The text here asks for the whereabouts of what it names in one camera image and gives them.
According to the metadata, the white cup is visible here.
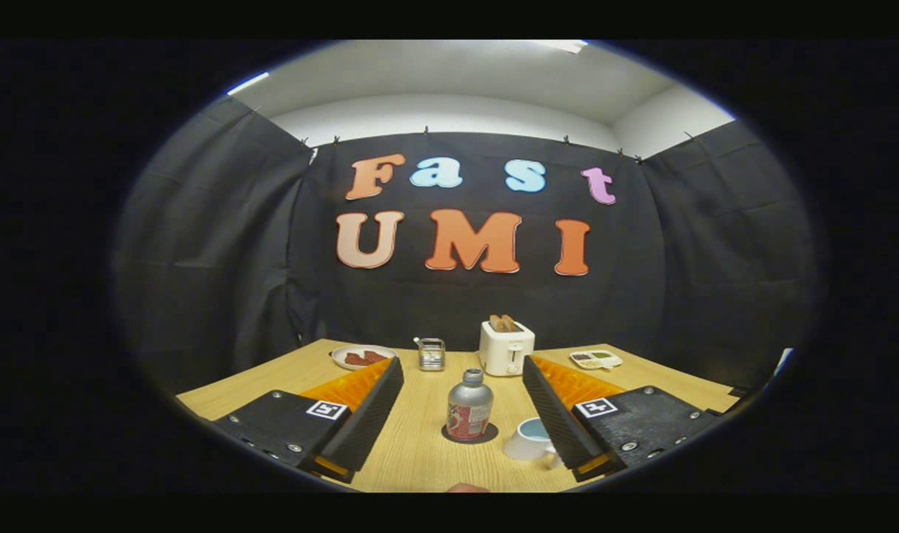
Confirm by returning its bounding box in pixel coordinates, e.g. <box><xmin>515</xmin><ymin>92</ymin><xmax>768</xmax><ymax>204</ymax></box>
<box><xmin>503</xmin><ymin>417</ymin><xmax>565</xmax><ymax>470</ymax></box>

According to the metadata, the white compartment sauce tray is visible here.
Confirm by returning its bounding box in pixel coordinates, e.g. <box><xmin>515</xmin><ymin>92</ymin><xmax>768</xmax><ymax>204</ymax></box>
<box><xmin>569</xmin><ymin>349</ymin><xmax>624</xmax><ymax>370</ymax></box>

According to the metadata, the white toaster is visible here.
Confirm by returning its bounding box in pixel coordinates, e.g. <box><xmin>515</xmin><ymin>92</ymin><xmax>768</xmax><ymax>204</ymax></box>
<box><xmin>478</xmin><ymin>320</ymin><xmax>536</xmax><ymax>378</ymax></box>

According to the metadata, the dark brown round coaster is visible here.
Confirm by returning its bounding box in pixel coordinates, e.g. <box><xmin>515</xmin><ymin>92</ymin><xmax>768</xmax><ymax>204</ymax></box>
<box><xmin>441</xmin><ymin>422</ymin><xmax>499</xmax><ymax>446</ymax></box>

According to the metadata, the wooden table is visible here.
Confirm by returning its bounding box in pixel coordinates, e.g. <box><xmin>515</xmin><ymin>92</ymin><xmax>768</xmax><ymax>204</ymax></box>
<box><xmin>176</xmin><ymin>339</ymin><xmax>739</xmax><ymax>493</ymax></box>

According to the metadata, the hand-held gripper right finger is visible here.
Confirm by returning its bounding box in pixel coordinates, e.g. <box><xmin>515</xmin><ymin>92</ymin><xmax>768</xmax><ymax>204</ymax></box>
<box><xmin>522</xmin><ymin>355</ymin><xmax>719</xmax><ymax>483</ymax></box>

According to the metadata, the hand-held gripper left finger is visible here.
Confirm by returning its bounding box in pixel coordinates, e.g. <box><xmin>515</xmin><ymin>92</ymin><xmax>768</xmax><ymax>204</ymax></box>
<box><xmin>213</xmin><ymin>356</ymin><xmax>405</xmax><ymax>484</ymax></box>

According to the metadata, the silver juice bottle pink label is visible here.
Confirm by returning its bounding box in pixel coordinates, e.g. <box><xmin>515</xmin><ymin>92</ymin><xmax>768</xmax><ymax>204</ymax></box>
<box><xmin>447</xmin><ymin>368</ymin><xmax>495</xmax><ymax>442</ymax></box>

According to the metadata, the white round plate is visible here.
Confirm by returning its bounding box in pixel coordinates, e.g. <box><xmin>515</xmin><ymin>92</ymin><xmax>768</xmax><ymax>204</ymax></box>
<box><xmin>331</xmin><ymin>345</ymin><xmax>397</xmax><ymax>371</ymax></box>

